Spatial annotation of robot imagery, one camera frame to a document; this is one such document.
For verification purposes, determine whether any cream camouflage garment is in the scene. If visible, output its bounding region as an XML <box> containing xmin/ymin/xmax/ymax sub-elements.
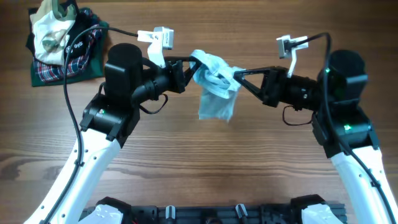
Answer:
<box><xmin>30</xmin><ymin>0</ymin><xmax>78</xmax><ymax>65</ymax></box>

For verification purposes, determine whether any black camera cable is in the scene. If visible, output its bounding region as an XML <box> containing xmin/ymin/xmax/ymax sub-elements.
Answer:
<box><xmin>287</xmin><ymin>32</ymin><xmax>398</xmax><ymax>224</ymax></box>
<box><xmin>39</xmin><ymin>26</ymin><xmax>139</xmax><ymax>224</ymax></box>

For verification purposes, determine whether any light blue striped garment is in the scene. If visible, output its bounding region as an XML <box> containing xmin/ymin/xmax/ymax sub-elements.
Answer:
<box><xmin>191</xmin><ymin>49</ymin><xmax>244</xmax><ymax>121</ymax></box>

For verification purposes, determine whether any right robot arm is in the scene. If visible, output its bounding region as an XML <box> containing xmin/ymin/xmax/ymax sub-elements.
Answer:
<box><xmin>234</xmin><ymin>50</ymin><xmax>397</xmax><ymax>223</ymax></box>

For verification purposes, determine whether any black left camera cable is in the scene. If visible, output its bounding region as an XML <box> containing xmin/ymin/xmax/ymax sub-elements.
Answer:
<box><xmin>39</xmin><ymin>26</ymin><xmax>139</xmax><ymax>224</ymax></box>

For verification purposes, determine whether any green folded cloth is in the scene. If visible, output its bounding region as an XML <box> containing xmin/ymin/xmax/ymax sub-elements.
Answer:
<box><xmin>30</xmin><ymin>21</ymin><xmax>110</xmax><ymax>88</ymax></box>

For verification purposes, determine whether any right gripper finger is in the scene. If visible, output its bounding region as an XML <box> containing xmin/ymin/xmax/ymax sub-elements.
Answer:
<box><xmin>233</xmin><ymin>67</ymin><xmax>271</xmax><ymax>81</ymax></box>
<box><xmin>233</xmin><ymin>73</ymin><xmax>263</xmax><ymax>100</ymax></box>

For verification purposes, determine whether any black garment white logo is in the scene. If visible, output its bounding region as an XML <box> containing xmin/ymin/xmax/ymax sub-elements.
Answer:
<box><xmin>29</xmin><ymin>0</ymin><xmax>95</xmax><ymax>60</ymax></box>

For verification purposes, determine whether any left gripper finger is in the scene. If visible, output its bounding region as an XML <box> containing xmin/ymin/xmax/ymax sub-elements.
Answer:
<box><xmin>182</xmin><ymin>57</ymin><xmax>202</xmax><ymax>78</ymax></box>
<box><xmin>183</xmin><ymin>63</ymin><xmax>201</xmax><ymax>86</ymax></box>

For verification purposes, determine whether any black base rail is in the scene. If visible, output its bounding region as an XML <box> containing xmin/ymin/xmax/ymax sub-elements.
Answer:
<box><xmin>79</xmin><ymin>195</ymin><xmax>348</xmax><ymax>224</ymax></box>

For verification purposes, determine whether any black right camera cable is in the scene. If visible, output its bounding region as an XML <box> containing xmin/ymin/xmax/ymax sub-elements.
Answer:
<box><xmin>287</xmin><ymin>32</ymin><xmax>398</xmax><ymax>224</ymax></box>

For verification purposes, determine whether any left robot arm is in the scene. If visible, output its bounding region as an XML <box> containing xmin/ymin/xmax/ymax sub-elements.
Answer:
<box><xmin>26</xmin><ymin>44</ymin><xmax>201</xmax><ymax>223</ymax></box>

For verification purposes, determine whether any red plaid shirt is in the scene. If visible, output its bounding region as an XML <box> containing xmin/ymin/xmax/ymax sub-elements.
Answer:
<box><xmin>33</xmin><ymin>8</ymin><xmax>103</xmax><ymax>83</ymax></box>

